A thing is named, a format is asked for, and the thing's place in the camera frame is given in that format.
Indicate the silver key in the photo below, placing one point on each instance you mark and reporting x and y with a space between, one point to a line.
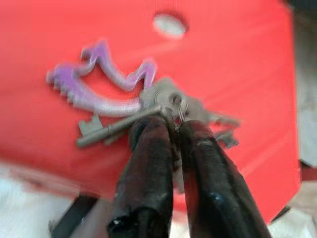
158 94
223 120

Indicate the long grey lever key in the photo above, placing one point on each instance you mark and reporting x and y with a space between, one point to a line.
116 127

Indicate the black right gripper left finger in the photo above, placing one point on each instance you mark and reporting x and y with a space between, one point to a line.
148 173

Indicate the red plastic stool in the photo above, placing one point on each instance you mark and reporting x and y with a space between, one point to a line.
223 62

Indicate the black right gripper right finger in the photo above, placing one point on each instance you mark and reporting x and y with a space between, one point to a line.
213 193

